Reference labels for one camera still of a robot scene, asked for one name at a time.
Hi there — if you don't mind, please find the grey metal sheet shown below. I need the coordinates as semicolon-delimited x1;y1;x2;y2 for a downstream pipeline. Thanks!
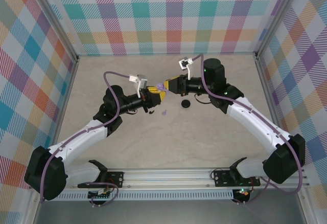
33;199;307;224

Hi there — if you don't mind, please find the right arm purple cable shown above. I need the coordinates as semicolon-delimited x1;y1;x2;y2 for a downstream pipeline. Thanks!
190;53;306;206

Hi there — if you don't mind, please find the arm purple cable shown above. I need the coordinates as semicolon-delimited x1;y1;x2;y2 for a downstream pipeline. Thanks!
190;53;306;206
39;71;135;207

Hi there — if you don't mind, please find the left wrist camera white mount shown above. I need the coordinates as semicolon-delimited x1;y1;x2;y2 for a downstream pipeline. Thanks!
129;74;149;99

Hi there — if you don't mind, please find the aluminium side rail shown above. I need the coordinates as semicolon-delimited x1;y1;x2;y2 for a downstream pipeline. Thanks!
50;59;80;149
254;54;292;168

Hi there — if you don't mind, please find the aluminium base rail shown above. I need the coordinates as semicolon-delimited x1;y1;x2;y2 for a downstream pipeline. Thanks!
28;167;310;190

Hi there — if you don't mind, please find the aluminium frame post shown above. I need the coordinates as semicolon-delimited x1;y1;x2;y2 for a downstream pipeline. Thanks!
32;0;79;63
254;0;305;60

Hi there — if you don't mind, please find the slotted grey cable duct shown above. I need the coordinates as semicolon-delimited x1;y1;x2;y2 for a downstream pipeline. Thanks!
57;192;235;201

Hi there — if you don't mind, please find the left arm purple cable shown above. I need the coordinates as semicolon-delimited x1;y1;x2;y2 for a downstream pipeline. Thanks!
39;71;135;207

